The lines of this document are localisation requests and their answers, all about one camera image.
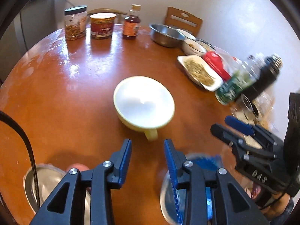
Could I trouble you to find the large stainless steel bowl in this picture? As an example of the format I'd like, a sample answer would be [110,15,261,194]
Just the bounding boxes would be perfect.
[160,153,226,225]

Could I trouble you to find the blue fluted plastic dish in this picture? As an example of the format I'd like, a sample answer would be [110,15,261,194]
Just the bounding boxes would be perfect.
[172,153,223,224]

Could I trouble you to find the pink plastic plate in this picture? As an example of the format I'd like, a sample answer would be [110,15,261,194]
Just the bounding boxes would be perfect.
[65,163,89,172]

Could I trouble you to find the cream bowl with handle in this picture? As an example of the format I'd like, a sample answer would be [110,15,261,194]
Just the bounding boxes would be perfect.
[113,76,175,141]

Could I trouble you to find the round steel pan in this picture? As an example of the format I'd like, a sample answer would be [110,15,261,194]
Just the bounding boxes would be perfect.
[23,164,92,224]

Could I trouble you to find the right hand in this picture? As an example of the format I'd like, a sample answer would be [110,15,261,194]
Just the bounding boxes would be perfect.
[261,193,294,224]

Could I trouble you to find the clear plastic cup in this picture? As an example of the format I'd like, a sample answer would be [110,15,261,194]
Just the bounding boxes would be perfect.
[230,94,253,121]

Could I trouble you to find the green drink bottle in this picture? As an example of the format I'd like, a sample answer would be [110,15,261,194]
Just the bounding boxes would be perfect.
[215,53,266,105]

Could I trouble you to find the black thermos flask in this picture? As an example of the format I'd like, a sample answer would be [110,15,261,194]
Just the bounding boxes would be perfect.
[242,54,283,102]

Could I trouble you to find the white dish with food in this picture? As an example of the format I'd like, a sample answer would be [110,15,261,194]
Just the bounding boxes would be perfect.
[177,55,223,92]

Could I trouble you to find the red tissue pack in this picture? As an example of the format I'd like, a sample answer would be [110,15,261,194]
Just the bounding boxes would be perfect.
[203,51,231,82]

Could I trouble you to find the white ceramic bowl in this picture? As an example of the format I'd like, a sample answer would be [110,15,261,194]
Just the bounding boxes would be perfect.
[176,28,207,56]

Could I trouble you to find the small steel bowl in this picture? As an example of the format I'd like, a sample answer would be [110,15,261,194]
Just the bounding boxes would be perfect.
[149,23,185,48]

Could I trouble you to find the wooden chair back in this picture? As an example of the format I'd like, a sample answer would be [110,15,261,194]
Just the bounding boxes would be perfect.
[164,7,203,36]

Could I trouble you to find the red tin can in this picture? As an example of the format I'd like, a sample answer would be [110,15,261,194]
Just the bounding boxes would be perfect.
[90,13,116,39]

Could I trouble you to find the brown sauce bottle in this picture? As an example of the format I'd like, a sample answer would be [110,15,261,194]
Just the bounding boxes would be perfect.
[123,4,141,40]

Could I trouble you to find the clear jar black lid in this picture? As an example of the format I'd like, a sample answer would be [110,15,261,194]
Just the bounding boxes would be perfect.
[64,5,87,41]

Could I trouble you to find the yellow chair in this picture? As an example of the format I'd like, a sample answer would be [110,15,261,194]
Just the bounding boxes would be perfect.
[87,7,128,25]

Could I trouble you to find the black cable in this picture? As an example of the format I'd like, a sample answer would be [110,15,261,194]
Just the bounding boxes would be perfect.
[0,110,41,210]

